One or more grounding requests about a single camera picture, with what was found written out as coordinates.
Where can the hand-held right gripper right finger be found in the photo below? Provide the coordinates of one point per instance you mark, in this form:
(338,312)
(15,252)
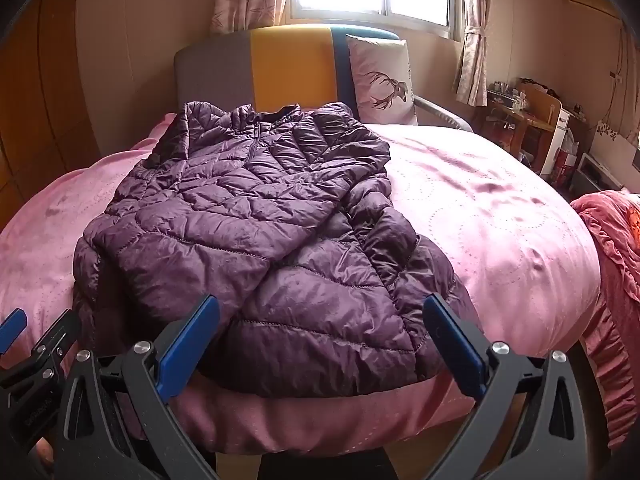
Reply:
(455,350)

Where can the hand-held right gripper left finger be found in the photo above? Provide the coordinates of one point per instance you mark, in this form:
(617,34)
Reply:
(190,345)

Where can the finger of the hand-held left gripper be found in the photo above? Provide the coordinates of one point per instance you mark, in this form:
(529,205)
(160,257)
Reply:
(57,337)
(12,330)

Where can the purple quilted puffer jacket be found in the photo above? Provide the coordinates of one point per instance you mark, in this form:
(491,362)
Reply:
(250,235)

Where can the person's left hand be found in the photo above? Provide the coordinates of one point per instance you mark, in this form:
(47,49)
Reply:
(45,457)

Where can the pink dotted bedspread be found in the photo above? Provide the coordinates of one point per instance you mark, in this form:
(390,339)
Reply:
(500,235)

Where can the red ruffled blanket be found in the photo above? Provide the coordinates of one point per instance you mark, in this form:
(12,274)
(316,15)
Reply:
(615,270)

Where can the red paper bag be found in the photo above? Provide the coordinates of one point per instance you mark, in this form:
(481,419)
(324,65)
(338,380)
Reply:
(564,170)

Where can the grey white appliance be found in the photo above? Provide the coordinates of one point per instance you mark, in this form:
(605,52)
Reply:
(597,172)

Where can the white small cabinet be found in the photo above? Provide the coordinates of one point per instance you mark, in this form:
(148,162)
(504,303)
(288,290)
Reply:
(560,130)

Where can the orange wooden wardrobe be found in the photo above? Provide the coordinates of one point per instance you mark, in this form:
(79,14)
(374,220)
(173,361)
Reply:
(40,85)

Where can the white deer print pillow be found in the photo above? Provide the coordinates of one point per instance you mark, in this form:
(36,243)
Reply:
(380,80)

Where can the grey yellow blue headboard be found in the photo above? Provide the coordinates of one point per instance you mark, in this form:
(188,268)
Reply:
(290,70)

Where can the grey padded bed rail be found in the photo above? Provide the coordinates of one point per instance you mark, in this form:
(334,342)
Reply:
(445,112)

